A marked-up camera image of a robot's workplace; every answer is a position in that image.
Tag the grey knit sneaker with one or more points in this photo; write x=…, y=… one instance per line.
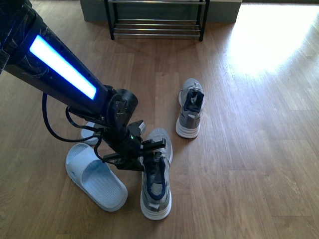
x=155, y=199
x=191, y=100

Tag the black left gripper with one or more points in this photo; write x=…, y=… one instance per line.
x=129, y=146

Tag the light blue slipper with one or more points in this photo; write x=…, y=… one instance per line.
x=87, y=133
x=95, y=178

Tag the black metal shoe rack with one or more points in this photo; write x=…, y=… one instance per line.
x=157, y=18

